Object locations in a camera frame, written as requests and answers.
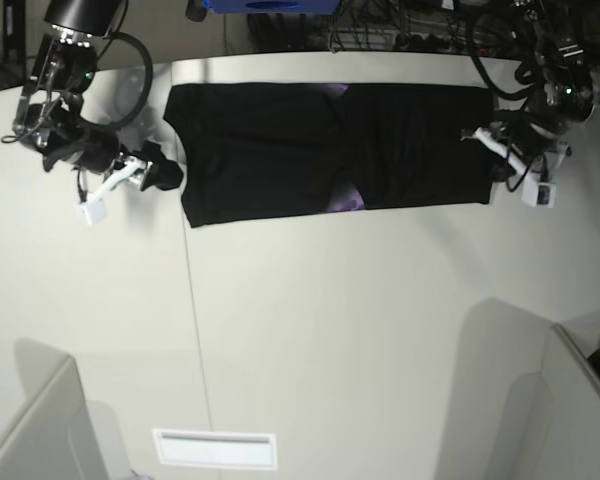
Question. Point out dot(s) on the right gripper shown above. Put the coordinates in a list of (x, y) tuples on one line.
[(82, 147)]

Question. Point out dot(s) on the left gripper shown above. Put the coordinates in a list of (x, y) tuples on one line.
[(526, 137)]

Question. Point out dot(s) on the black T-shirt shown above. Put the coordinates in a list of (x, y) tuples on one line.
[(262, 150)]

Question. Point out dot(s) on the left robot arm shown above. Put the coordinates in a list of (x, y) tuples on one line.
[(557, 89)]

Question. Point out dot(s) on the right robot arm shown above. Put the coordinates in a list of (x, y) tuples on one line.
[(49, 116)]

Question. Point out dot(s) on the blue plastic bin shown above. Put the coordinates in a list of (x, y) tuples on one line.
[(320, 7)]

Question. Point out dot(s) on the left grey partition panel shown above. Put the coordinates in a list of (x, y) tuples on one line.
[(51, 436)]

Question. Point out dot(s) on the grey partition panel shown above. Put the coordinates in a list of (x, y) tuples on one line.
[(51, 436), (561, 439)]

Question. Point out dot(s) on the right grey partition panel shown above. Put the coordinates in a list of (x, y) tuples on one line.
[(561, 439)]

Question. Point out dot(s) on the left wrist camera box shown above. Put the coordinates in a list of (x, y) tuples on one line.
[(538, 194)]

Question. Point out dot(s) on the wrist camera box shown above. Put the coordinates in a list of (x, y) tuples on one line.
[(538, 194), (91, 212)]

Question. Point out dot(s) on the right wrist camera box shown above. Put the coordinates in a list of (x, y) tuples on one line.
[(91, 212)]

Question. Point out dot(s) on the white table cable grommet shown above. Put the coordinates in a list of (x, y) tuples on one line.
[(217, 450)]

